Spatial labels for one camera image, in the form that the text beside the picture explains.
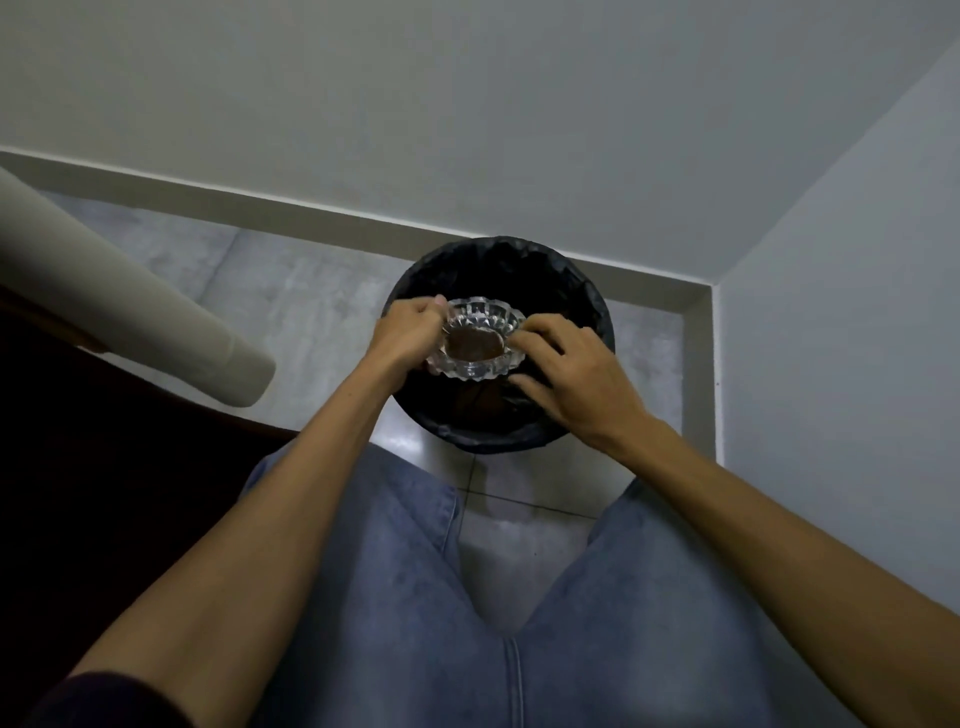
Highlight dark wooden furniture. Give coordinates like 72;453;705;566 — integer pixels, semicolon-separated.
0;283;301;728

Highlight blue denim jeans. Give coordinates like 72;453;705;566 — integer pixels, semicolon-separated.
240;441;852;728

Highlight clear glass ashtray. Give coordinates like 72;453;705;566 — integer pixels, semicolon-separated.
425;297;528;381

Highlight person's left hand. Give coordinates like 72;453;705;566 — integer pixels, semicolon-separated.
363;295;450;393

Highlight brown residue in ashtray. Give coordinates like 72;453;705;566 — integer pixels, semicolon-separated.
445;327;506;363

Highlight beige round furniture leg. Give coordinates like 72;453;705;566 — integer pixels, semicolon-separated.
0;166;279;410

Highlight person's right hand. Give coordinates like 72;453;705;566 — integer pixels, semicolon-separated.
506;312;663;456

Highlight person's right forearm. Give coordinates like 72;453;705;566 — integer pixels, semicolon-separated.
600;416;960;728

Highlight black trash bin with bag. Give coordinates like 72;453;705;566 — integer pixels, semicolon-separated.
384;237;618;456

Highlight dark shirt sleeve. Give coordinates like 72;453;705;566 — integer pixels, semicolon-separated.
26;671;198;728

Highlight person's left forearm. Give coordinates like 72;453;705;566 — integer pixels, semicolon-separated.
63;361;421;728

